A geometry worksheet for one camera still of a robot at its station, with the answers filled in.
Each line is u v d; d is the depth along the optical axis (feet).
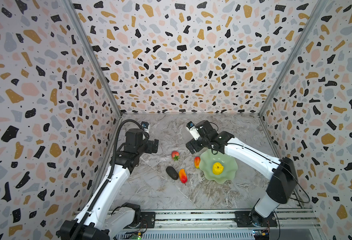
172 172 2.85
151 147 2.29
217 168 2.81
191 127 2.36
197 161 3.00
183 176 2.81
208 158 3.10
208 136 2.02
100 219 1.29
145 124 2.19
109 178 1.49
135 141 1.83
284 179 1.44
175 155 3.04
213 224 2.41
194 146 2.39
